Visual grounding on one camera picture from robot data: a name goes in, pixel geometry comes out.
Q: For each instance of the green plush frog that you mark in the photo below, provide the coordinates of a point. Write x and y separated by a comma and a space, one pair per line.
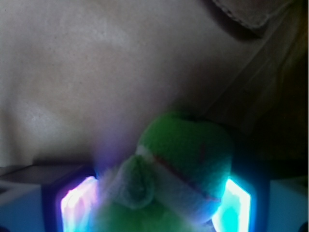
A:
174, 182

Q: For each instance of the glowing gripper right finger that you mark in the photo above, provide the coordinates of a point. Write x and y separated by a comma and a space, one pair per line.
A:
264, 201

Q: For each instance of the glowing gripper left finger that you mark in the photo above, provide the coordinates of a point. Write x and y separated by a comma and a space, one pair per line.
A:
46, 198

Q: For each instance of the brown paper bag container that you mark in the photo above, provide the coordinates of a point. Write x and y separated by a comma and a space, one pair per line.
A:
81, 79

